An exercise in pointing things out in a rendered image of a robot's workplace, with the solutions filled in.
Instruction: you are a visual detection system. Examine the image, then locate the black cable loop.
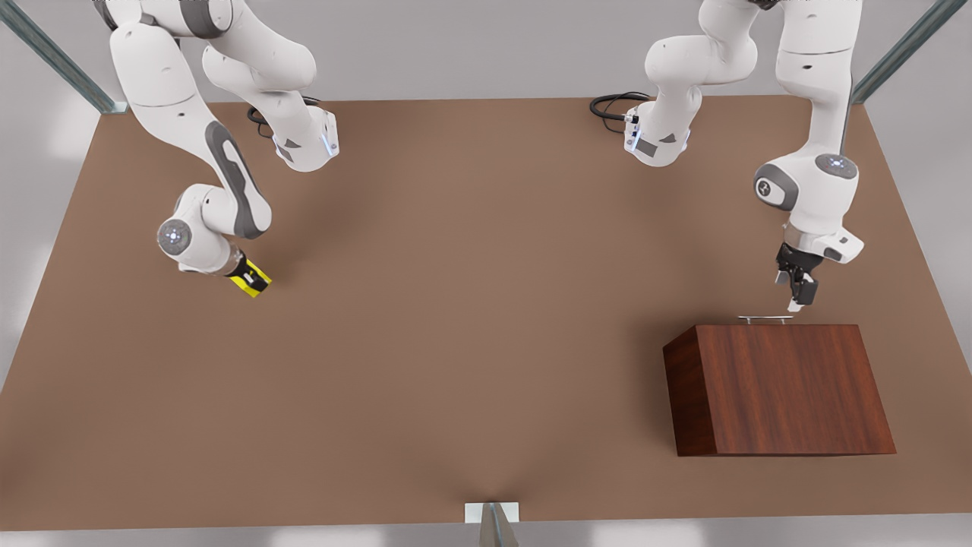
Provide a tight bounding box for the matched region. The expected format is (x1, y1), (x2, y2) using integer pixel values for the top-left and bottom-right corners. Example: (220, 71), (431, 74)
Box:
(589, 92), (654, 135)
(247, 96), (321, 140)

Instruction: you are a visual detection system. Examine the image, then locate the silver frame post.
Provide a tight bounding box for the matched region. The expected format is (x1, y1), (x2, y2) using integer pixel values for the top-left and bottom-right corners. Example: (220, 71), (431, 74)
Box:
(0, 0), (129, 115)
(464, 501), (522, 547)
(850, 0), (970, 106)

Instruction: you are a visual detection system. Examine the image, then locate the yellow square block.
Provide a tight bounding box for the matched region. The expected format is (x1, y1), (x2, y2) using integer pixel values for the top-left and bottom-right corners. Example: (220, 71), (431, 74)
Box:
(231, 262), (273, 299)

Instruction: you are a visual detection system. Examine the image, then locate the dark wooden drawer cabinet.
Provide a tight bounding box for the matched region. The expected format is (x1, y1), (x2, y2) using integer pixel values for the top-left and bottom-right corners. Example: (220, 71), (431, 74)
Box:
(663, 324), (897, 457)

